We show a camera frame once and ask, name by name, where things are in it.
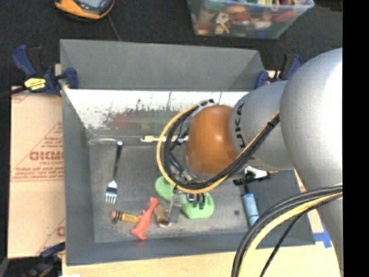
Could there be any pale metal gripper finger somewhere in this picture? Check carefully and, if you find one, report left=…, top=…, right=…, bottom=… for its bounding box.
left=175, top=196, right=183, bottom=223
left=168, top=196, right=176, bottom=223

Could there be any brown small block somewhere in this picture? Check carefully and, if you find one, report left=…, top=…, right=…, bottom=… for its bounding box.
left=153, top=204, right=170, bottom=228

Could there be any green foam shape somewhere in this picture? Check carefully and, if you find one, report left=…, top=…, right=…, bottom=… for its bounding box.
left=155, top=175, right=215, bottom=220

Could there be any orange plastic toy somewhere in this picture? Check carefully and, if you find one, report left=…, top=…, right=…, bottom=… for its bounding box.
left=130, top=196, right=160, bottom=241

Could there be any yellow marker with pink cap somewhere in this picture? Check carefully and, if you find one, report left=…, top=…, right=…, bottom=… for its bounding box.
left=110, top=210, right=141, bottom=224

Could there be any white and yellow pen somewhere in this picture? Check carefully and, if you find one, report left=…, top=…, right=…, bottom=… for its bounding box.
left=140, top=134, right=168, bottom=143

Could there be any blue cylindrical tube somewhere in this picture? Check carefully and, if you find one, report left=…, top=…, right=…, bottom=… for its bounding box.
left=241, top=192, right=261, bottom=228

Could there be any grey metal bin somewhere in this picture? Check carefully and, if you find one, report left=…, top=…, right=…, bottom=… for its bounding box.
left=59, top=38, right=317, bottom=265

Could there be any brown cardboard board red print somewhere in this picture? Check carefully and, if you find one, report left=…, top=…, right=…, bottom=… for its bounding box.
left=7, top=85, right=67, bottom=259

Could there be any black cylinder on white bracket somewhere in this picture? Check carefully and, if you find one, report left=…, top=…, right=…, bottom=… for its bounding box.
left=232, top=166, right=272, bottom=195

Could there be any black-handled metal fork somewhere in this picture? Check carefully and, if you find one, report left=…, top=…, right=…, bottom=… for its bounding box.
left=104, top=140, right=124, bottom=206

